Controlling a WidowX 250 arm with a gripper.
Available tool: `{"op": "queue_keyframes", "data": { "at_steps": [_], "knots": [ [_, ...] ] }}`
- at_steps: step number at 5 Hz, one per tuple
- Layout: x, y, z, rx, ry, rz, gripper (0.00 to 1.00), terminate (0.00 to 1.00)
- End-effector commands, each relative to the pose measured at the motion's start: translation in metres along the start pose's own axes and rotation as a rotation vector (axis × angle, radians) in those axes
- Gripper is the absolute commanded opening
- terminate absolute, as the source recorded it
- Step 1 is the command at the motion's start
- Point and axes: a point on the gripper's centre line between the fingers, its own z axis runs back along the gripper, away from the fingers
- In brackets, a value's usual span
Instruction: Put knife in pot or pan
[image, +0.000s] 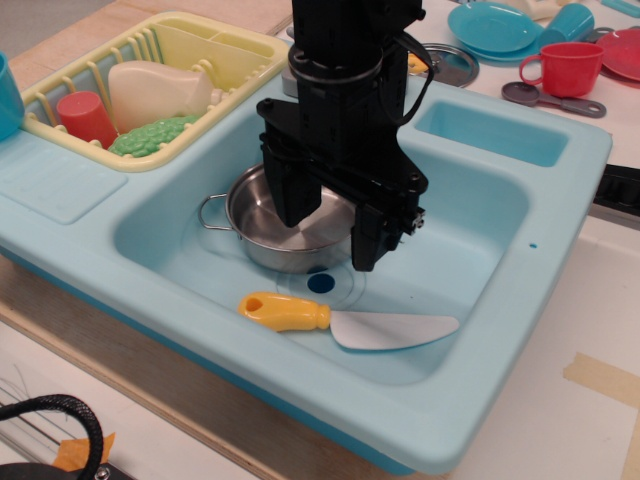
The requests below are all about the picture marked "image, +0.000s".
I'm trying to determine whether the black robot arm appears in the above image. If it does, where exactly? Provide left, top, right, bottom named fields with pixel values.
left=257, top=1, right=431, bottom=272

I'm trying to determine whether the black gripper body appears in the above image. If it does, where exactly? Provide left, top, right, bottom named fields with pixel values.
left=257, top=45, right=428, bottom=235

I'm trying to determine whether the green plastic lettuce toy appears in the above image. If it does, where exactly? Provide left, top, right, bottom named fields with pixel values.
left=108, top=115, right=199, bottom=158

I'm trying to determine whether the black braided cable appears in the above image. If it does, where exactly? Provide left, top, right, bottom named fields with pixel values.
left=0, top=393, right=106, bottom=476

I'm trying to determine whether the teal cup at left edge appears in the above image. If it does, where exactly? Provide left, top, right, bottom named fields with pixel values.
left=0, top=52, right=25, bottom=141

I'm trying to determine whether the red toy mug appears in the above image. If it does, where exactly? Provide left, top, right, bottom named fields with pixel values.
left=519, top=42, right=604, bottom=98

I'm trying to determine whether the yellow handled toy knife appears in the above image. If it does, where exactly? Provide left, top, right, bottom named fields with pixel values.
left=238, top=292, right=460, bottom=351

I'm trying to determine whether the cream plastic bottle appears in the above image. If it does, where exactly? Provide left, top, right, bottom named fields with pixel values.
left=108, top=61, right=226, bottom=134

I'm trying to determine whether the light blue toy sink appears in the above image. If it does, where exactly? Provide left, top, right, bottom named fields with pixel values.
left=1, top=84, right=612, bottom=474

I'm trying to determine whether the teal plastic plate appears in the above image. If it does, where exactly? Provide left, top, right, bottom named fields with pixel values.
left=447, top=2, right=543, bottom=62

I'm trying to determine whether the black bracket at right edge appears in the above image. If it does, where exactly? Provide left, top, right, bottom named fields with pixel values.
left=593, top=164, right=640, bottom=217

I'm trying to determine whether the small steel pot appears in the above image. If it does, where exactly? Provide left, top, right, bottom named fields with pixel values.
left=198, top=164, right=355, bottom=274

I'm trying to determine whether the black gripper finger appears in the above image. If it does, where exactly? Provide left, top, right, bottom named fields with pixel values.
left=263, top=148, right=321, bottom=228
left=351, top=204, right=403, bottom=272

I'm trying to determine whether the pale yellow dish rack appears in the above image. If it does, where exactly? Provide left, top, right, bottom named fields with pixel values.
left=22, top=12, right=288, bottom=172

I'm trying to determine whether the red plastic cup in rack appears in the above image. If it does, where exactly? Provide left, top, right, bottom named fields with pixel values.
left=56, top=91, right=118, bottom=149

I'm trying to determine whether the red plastic plate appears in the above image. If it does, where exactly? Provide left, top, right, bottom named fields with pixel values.
left=596, top=28, right=640, bottom=81

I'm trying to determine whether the teal plastic cup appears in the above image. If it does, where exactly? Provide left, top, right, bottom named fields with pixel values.
left=537, top=3, right=595, bottom=49

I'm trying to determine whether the masking tape strip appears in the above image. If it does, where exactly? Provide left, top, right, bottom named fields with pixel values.
left=563, top=353, right=639, bottom=410

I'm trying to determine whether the steel pot lid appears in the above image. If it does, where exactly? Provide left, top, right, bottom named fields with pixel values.
left=423, top=43, right=480, bottom=88

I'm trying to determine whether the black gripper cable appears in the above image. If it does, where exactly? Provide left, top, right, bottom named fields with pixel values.
left=377, top=30, right=434, bottom=126

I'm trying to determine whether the orange tape piece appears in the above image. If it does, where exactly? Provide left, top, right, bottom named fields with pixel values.
left=52, top=433, right=116, bottom=472

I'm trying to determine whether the grey plastic spoon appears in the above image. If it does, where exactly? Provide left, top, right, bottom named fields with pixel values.
left=501, top=82, right=607, bottom=119

